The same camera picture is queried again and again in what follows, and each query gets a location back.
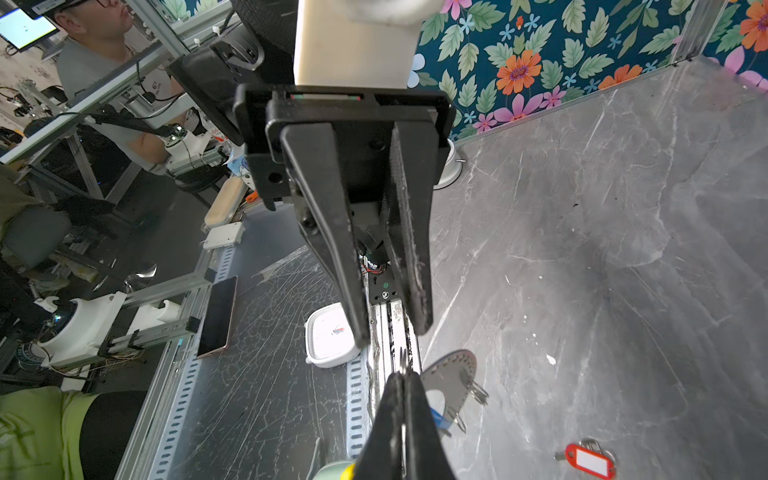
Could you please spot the red key tag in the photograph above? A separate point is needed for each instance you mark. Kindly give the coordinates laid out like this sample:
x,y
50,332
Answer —
x,y
588,456

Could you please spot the white clock at front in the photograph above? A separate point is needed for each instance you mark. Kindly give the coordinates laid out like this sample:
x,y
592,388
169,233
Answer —
x,y
329,341

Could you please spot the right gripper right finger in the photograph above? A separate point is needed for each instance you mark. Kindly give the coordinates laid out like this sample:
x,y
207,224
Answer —
x,y
424,454

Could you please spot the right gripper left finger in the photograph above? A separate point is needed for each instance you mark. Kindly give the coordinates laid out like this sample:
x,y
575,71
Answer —
x,y
382,455

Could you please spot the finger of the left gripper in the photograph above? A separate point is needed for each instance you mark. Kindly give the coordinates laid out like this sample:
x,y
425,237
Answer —
x,y
322,209
405,216

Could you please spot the black smartphone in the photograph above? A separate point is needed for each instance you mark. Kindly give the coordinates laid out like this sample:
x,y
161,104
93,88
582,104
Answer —
x,y
215,332

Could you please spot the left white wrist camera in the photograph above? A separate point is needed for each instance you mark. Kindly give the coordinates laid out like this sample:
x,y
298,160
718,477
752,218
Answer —
x,y
367,44

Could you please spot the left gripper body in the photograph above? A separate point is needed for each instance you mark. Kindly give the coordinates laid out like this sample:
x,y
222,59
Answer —
x,y
362,119

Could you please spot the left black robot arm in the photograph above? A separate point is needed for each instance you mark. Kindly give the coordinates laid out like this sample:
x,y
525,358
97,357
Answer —
x,y
260,50

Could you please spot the white round alarm clock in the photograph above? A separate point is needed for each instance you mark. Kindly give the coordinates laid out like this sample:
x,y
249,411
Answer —
x,y
452,169

